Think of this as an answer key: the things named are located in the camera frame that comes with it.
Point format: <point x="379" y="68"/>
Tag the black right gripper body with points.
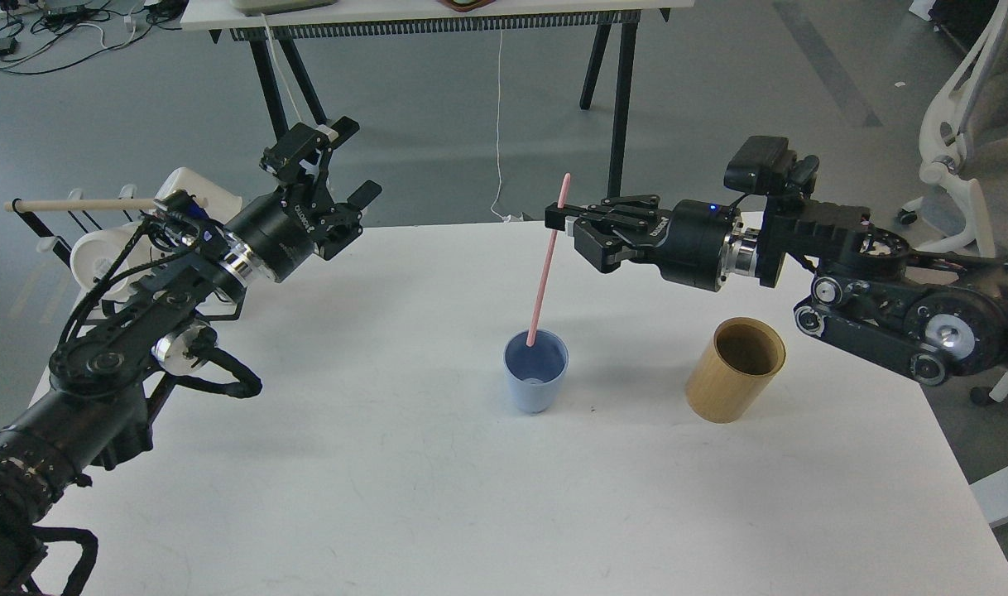
<point x="699" y="244"/>

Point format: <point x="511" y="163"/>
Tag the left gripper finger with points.
<point x="341" y="223"/>
<point x="299" y="163"/>

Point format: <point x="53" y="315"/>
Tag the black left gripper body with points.
<point x="281" y="239"/>

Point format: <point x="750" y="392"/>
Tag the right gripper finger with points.
<point x="639" y="214"/>
<point x="606" y="245"/>

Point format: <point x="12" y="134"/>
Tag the pink chopstick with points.
<point x="547" y="264"/>

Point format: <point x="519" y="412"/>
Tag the blue plastic cup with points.
<point x="534" y="372"/>

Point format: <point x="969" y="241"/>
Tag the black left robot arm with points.
<point x="138" y="333"/>

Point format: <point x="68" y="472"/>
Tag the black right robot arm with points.
<point x="924" y="315"/>

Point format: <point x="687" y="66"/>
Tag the white cup on rack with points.
<point x="213" y="200"/>
<point x="94" y="253"/>

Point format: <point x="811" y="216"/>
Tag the wooden cylindrical holder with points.
<point x="741" y="359"/>

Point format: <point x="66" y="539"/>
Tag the background table with black legs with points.
<point x="464" y="112"/>

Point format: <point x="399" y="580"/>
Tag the wooden rack dowel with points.
<point x="24" y="206"/>

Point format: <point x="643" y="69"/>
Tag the white office chair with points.
<point x="963" y="143"/>

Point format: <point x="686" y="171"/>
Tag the black wire cup rack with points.
<point x="57" y="245"/>

